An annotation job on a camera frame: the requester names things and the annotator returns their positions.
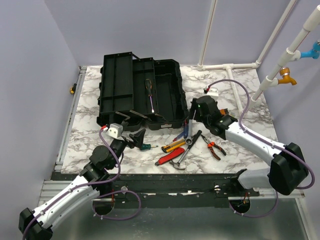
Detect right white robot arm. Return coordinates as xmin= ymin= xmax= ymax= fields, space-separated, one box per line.
xmin=190 ymin=95 xmax=309 ymax=196

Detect yellow utility knife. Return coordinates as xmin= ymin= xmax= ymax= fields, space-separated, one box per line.
xmin=161 ymin=139 xmax=186 ymax=153

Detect steel claw hammer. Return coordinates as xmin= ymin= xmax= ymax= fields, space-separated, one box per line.
xmin=169 ymin=130 xmax=202 ymax=170

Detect orange black pliers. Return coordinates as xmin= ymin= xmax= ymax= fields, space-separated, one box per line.
xmin=201 ymin=134 xmax=227 ymax=161

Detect green stubby screwdriver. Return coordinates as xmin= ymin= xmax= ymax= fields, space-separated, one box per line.
xmin=139 ymin=143 xmax=158 ymax=151

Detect black plastic toolbox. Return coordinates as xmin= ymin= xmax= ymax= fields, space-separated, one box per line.
xmin=96 ymin=52 xmax=189 ymax=132

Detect blue pipe fitting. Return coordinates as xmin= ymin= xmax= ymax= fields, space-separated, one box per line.
xmin=300 ymin=39 xmax=320 ymax=60

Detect yellow black knob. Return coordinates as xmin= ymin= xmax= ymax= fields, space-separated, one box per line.
xmin=69 ymin=83 xmax=77 ymax=95

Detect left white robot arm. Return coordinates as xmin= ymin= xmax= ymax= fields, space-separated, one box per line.
xmin=18 ymin=123 xmax=146 ymax=240

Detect orange handled screwdriver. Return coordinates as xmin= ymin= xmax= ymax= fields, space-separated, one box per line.
xmin=145 ymin=79 xmax=155 ymax=113

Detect white pvc pipe frame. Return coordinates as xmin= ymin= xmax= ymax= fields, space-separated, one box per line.
xmin=196 ymin=0 xmax=320 ymax=114

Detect blue clear-handled screwdriver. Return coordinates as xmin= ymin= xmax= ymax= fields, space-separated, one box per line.
xmin=173 ymin=120 xmax=189 ymax=142

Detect ratchet wrench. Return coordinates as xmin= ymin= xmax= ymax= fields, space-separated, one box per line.
xmin=185 ymin=135 xmax=195 ymax=146

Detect aluminium frame rail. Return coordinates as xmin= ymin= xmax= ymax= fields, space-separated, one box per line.
xmin=38 ymin=180 xmax=306 ymax=206

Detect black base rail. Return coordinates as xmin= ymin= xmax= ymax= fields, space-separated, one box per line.
xmin=56 ymin=174 xmax=274 ymax=210

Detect orange pipe tap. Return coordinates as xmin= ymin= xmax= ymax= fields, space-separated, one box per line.
xmin=278 ymin=67 xmax=297 ymax=86

